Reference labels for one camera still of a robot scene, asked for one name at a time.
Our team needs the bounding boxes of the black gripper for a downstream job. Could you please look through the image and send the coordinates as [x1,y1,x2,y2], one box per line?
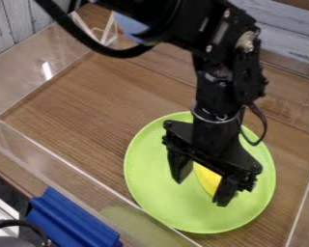
[162,112,263,207]

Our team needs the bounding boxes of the green round plate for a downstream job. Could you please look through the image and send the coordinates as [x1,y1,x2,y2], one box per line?
[124,111,276,234]

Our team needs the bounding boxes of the yellow toy banana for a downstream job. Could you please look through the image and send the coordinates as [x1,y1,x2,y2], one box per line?
[193,163,221,197]

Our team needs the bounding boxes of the clear acrylic enclosure wall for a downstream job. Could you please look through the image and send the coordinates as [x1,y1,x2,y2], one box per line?
[0,11,309,247]

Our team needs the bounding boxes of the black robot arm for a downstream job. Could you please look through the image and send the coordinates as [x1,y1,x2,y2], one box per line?
[34,0,268,206]

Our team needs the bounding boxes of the black cable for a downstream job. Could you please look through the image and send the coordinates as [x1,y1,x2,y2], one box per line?
[0,219,52,247]

